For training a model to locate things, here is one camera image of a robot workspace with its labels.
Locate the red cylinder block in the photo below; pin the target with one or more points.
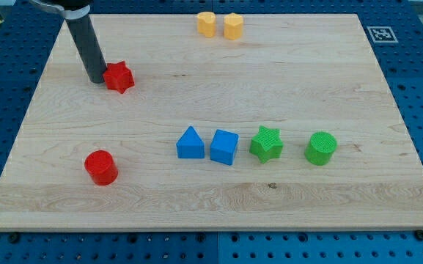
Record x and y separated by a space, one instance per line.
101 167

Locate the white fiducial marker tag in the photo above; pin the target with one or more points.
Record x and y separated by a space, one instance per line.
382 34

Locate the light wooden board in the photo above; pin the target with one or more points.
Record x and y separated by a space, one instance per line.
298 73

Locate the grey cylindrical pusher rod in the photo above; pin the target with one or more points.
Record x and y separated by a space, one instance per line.
85 39

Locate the green star block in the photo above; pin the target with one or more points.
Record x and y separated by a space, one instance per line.
266 144

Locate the yellow heart block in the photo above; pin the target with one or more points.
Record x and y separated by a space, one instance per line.
206 23

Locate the blue triangle block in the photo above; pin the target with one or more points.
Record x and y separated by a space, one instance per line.
190 145

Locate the green cylinder block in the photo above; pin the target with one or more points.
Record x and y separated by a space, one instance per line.
320 148

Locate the blue cube block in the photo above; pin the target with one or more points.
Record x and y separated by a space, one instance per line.
223 147

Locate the yellow hexagon block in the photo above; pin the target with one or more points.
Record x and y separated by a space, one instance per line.
233 26

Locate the red star block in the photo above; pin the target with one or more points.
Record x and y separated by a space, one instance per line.
118 77

